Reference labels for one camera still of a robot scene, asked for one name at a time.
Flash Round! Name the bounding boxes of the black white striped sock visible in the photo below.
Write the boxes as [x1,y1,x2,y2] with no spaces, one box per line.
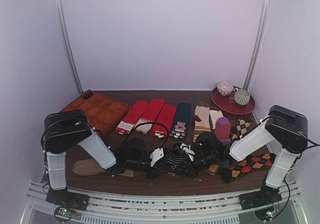
[166,151,191,172]

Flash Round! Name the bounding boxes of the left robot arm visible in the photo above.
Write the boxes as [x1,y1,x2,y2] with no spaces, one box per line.
[40,109,165,206]

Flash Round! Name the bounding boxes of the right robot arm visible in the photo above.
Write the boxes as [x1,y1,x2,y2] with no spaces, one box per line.
[176,105,308,205]

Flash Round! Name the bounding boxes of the purple yellow sock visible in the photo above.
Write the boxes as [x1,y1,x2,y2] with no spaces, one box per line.
[206,164,222,175]

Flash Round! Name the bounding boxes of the red sock left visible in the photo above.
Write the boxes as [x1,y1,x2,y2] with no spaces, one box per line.
[115,100,149,135]

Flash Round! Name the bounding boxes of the red sock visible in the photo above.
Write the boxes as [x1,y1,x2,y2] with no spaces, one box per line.
[115,100,149,135]
[151,104,177,138]
[135,98,165,134]

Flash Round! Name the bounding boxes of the purple magenta sock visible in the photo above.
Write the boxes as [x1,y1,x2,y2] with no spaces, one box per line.
[214,117,231,146]

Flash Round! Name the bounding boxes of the dark green reindeer sock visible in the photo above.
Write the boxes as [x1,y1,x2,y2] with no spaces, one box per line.
[169,102,192,139]

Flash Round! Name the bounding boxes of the black orange argyle sock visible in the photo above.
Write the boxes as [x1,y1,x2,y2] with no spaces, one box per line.
[220,153,277,183]

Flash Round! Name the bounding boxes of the brown argyle sock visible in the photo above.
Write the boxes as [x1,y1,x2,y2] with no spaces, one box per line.
[229,117,253,141]

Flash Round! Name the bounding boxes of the red sock right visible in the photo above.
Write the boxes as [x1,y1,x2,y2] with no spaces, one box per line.
[151,104,177,138]

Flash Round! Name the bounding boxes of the cream short sock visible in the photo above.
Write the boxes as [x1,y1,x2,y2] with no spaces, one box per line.
[209,109,224,130]

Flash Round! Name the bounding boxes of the red sock middle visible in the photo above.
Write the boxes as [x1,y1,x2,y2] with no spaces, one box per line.
[135,98,165,134]

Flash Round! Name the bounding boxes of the tan sock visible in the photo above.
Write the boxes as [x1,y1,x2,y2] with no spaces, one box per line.
[72,159,105,176]

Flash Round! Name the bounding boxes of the orange divided organizer tray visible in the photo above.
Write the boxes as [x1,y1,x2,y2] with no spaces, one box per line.
[63,90,129,135]

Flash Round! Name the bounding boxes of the beige striped sock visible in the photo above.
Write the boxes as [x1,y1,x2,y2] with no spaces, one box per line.
[193,101,211,142]

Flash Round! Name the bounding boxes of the dark red plate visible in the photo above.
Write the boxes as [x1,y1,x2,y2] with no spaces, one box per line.
[211,88,256,115]

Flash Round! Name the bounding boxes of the striped grey cup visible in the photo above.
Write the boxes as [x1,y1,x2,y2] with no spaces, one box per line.
[234,89,251,106]

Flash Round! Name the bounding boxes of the patterned white bowl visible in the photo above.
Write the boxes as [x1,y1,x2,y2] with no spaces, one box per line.
[216,81,234,96]

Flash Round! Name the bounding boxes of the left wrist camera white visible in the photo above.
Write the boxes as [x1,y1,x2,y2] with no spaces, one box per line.
[149,148,164,167]

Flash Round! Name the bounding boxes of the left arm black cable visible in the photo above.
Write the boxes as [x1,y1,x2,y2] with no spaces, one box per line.
[118,122,170,154]

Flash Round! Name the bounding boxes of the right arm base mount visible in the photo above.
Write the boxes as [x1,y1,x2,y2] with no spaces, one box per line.
[239,187,282,221]

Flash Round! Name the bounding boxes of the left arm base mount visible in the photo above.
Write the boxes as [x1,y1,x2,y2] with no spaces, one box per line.
[45,188,90,223]

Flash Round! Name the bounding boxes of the right aluminium frame post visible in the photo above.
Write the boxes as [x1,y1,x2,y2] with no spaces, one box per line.
[243,0,272,91]

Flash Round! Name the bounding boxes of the aluminium frame post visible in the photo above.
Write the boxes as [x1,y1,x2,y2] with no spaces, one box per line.
[55,0,84,94]
[243,0,272,91]

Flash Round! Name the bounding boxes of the left aluminium frame post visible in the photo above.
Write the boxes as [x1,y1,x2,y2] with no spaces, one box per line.
[55,0,84,94]

